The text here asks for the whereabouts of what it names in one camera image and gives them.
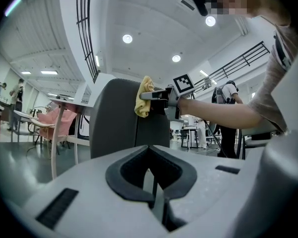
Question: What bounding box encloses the yellow cloth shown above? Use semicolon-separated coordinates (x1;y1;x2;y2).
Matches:
134;75;155;118

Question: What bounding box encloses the dark blue chair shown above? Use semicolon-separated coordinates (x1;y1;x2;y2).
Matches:
89;78;171;160

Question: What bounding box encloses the person's brown printed t-shirt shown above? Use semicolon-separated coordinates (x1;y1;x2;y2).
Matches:
247;23;298;133

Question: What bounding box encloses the black metal railing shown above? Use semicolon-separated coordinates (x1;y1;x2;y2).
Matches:
193;41;271;94
76;0;100;83

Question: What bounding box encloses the white table with black underside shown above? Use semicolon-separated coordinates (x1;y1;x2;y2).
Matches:
49;98;95;180

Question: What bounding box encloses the person's right forearm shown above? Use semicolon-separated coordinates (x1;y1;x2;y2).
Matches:
178;98;263;130

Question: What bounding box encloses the white navy harness strap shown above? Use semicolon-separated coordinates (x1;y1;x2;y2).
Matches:
273;31;293;71

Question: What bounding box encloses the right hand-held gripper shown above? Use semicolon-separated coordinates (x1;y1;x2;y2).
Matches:
140;73;196;120

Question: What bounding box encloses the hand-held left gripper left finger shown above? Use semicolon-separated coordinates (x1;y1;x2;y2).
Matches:
12;145;168;238

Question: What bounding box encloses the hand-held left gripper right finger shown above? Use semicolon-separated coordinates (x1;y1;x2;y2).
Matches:
149;145;264;238

